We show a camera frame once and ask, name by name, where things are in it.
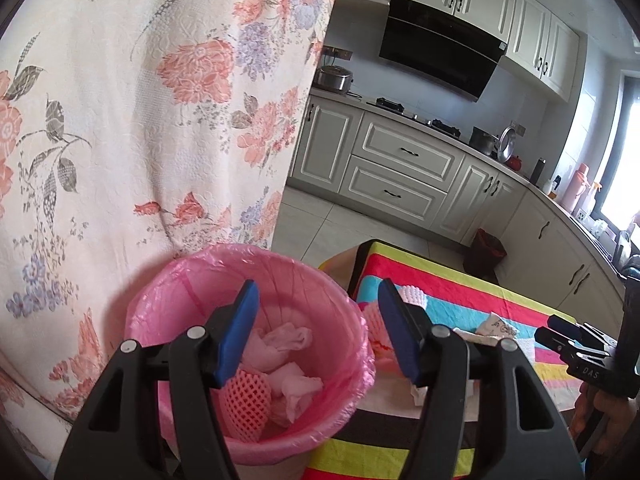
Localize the pink lined waste bin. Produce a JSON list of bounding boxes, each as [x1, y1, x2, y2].
[[125, 243, 377, 480]]

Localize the person's right hand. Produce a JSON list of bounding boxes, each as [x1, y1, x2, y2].
[[572, 386, 640, 466]]

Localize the white tissue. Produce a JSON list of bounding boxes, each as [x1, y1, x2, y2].
[[243, 322, 313, 373], [270, 362, 325, 423]]

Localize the striped tablecloth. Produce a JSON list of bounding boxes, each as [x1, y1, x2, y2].
[[302, 240, 626, 480]]

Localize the pale spray bottle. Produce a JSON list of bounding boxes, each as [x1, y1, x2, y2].
[[582, 182, 603, 218]]

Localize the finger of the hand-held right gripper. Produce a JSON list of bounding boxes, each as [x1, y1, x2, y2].
[[534, 327, 608, 359], [546, 314, 621, 356]]

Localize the white base cabinets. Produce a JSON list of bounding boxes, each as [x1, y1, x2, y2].
[[290, 95, 626, 321]]

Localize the black range hood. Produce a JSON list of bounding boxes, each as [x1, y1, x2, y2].
[[378, 0, 506, 103]]

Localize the pink thermos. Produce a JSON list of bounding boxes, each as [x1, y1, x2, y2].
[[560, 162, 591, 213]]

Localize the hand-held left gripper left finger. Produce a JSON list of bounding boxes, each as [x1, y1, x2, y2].
[[54, 280, 261, 480]]

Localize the dark bin with red bag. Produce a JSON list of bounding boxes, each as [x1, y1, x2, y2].
[[462, 228, 507, 281]]

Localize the silver pressure cooker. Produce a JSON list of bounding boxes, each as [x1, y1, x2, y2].
[[314, 65, 355, 95]]

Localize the white paper wrapper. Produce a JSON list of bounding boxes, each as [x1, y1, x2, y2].
[[472, 311, 521, 341]]

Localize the floral curtain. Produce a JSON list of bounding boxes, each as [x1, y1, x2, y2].
[[0, 0, 346, 461]]

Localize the kitchen window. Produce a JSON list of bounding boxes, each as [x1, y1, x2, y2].
[[597, 75, 640, 221]]

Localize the steel pot lid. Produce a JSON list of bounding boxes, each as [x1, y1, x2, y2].
[[496, 125, 518, 162]]

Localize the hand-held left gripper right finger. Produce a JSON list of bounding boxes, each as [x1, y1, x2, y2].
[[377, 277, 586, 480]]

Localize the grey cooking pot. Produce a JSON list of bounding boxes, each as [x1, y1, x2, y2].
[[470, 126, 498, 157]]

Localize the black gas stove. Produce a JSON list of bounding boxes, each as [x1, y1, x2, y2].
[[367, 96, 461, 137]]

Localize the white cabinet drawer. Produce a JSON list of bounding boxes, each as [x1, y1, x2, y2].
[[340, 156, 449, 218], [357, 112, 463, 186]]

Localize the pink foam fruit net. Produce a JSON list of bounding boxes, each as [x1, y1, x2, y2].
[[357, 284, 428, 366], [220, 365, 273, 443]]

